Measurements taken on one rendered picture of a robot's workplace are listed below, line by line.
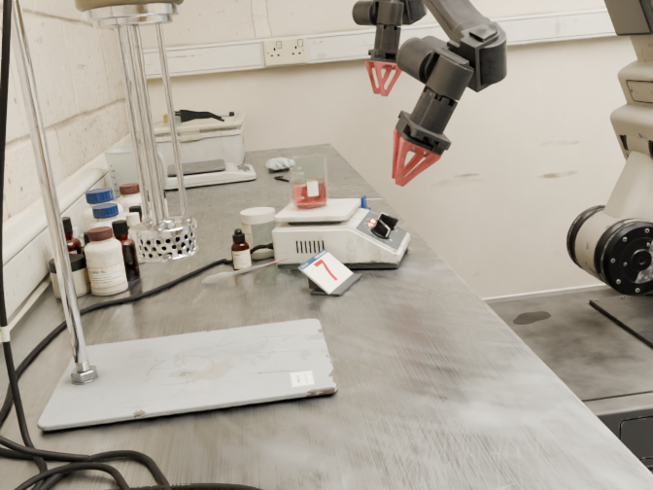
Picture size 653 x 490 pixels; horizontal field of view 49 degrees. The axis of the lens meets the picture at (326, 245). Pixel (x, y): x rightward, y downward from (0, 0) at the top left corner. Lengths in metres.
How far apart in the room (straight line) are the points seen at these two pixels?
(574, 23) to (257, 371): 2.20
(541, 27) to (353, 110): 0.72
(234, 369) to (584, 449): 0.37
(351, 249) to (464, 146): 1.66
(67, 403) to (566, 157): 2.34
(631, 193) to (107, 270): 1.15
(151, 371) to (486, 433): 0.37
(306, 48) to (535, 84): 0.85
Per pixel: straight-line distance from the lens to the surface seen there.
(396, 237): 1.16
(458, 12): 1.24
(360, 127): 2.63
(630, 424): 1.57
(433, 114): 1.11
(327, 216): 1.11
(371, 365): 0.80
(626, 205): 1.75
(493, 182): 2.79
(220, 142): 2.20
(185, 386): 0.78
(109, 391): 0.81
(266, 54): 2.53
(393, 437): 0.66
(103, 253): 1.14
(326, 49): 2.55
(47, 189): 0.79
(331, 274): 1.06
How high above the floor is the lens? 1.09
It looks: 15 degrees down
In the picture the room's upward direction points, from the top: 5 degrees counter-clockwise
